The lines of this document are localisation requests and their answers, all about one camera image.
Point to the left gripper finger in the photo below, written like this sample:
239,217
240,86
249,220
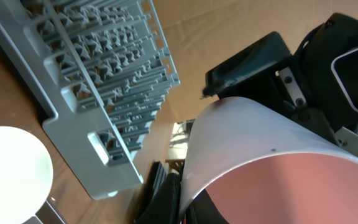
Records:
161,200

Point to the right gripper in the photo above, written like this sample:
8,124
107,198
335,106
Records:
251,73

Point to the white cup pink inside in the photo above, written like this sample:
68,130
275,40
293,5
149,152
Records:
258,166

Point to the white cup green inside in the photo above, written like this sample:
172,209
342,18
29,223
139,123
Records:
26,175

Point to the grey dishwasher rack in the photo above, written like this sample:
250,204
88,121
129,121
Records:
101,71

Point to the brown serving tray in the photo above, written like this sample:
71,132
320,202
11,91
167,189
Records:
47,214

